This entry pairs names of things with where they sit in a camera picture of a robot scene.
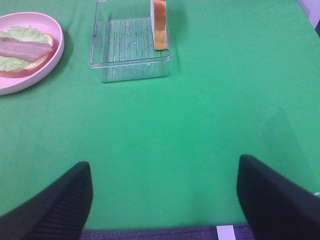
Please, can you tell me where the clear bread container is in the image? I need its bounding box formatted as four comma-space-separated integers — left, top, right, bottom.
89, 0, 172, 83

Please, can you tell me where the toy bread slice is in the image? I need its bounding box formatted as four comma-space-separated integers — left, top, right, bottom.
0, 33, 57, 78
150, 0, 169, 51

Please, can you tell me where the green tablecloth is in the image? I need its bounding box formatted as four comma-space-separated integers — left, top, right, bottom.
0, 0, 320, 230

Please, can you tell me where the toy lettuce leaf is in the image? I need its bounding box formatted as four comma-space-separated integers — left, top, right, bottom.
0, 25, 49, 72

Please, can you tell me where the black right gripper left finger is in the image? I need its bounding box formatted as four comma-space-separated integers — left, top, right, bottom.
0, 161, 93, 240

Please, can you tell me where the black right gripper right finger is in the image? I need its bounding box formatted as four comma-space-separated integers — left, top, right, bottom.
236, 154, 320, 240

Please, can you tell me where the toy bacon strip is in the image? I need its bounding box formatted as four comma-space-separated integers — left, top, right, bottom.
0, 37, 53, 62

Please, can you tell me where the toy bread slice upright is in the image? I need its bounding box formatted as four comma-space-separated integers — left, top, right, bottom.
150, 0, 169, 51

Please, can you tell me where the pink round plate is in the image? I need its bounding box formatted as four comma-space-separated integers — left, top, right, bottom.
0, 12, 65, 96

